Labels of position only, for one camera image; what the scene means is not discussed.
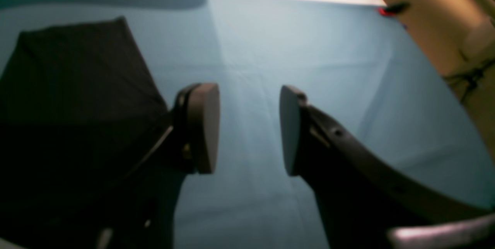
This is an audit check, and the black T-shirt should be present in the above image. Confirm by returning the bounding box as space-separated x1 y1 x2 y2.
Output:
1 17 187 249

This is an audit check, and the orange black clamp top right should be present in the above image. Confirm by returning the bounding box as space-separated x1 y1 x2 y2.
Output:
377 1 411 17

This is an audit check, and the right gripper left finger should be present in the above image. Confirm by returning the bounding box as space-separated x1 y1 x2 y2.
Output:
97 83 220 249

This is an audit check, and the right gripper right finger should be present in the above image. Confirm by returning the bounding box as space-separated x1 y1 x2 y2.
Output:
279 85 494 249

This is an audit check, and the blue table cloth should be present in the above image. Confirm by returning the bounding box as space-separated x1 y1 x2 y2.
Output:
1 0 494 249

